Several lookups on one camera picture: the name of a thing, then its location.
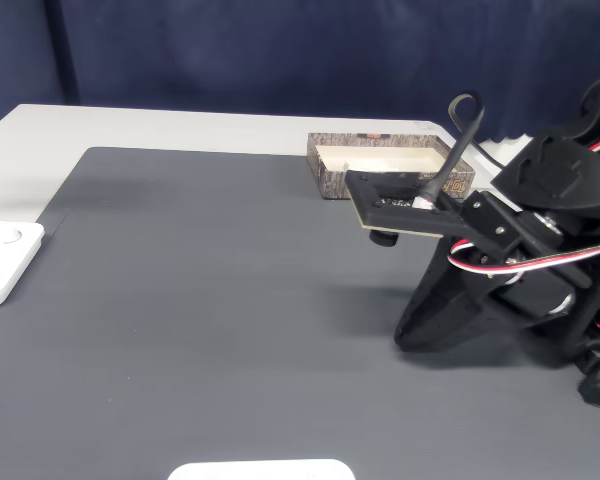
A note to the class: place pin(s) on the patterned open cardboard box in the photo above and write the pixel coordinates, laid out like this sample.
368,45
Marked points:
330,175

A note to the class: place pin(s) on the grey desk mat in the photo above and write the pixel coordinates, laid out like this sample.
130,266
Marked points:
205,300

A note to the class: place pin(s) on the white flat rounded device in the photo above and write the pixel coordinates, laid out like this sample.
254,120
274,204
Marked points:
260,471

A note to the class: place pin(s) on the dark blue curtain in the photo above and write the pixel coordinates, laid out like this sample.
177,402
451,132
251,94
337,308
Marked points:
280,50

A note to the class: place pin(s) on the white square device with buttons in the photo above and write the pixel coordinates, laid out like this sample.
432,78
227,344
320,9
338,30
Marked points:
5,260

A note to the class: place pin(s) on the black camera board mount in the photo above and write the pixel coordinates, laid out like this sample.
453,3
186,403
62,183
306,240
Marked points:
380,217

